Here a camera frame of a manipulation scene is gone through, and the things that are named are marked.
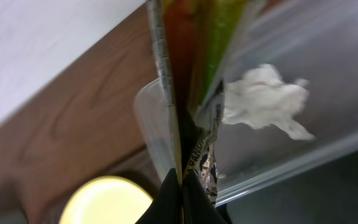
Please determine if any black waste tray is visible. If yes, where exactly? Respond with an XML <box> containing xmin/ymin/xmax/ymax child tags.
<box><xmin>218</xmin><ymin>152</ymin><xmax>358</xmax><ymax>224</ymax></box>

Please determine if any yellow plate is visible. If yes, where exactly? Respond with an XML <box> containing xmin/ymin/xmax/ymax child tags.
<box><xmin>59</xmin><ymin>176</ymin><xmax>153</xmax><ymax>224</ymax></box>

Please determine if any white paper napkin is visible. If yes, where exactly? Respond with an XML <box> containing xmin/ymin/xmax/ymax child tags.
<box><xmin>222</xmin><ymin>64</ymin><xmax>314</xmax><ymax>141</ymax></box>

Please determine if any dark brown serving tray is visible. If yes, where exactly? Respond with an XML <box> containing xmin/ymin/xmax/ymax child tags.
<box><xmin>34</xmin><ymin>149</ymin><xmax>162</xmax><ymax>224</ymax></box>

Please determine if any clear plastic waste bin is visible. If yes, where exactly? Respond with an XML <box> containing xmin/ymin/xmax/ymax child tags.
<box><xmin>135</xmin><ymin>1</ymin><xmax>358</xmax><ymax>206</ymax></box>

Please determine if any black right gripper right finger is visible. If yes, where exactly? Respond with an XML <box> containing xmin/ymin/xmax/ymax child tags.
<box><xmin>182</xmin><ymin>170</ymin><xmax>226</xmax><ymax>224</ymax></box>

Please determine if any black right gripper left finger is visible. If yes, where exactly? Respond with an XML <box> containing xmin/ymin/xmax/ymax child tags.
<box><xmin>136</xmin><ymin>168</ymin><xmax>181</xmax><ymax>224</ymax></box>

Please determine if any colourful snack wrapper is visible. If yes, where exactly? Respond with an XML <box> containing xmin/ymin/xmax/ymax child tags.
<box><xmin>147</xmin><ymin>0</ymin><xmax>265</xmax><ymax>203</ymax></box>

